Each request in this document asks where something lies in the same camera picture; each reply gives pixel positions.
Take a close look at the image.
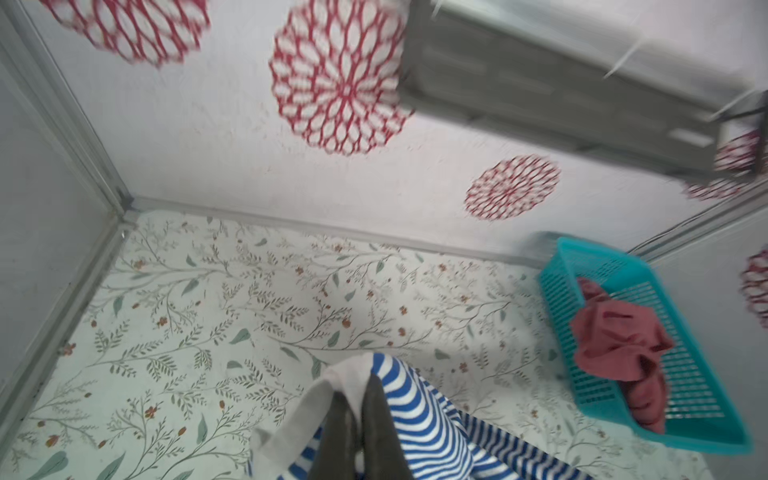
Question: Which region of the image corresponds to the grey metal wall shelf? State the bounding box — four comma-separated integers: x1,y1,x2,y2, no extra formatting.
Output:
397,1,767,184

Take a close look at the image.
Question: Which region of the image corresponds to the floral table mat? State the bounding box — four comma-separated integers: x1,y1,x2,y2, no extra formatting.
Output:
1,211,711,479

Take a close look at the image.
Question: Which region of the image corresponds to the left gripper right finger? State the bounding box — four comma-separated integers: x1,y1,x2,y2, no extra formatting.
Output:
361,375,414,480

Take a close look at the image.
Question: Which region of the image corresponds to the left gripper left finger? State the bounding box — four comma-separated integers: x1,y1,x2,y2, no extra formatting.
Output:
307,392,360,480

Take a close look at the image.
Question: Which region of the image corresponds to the teal plastic basket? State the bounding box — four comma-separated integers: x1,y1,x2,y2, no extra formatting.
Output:
539,237,752,455

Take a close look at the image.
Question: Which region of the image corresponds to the maroon red tank top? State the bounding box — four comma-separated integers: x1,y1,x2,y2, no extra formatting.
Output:
570,277,675,434

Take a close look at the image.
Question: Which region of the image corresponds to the blue white striped tank top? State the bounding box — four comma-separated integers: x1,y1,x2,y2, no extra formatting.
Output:
245,353,588,479

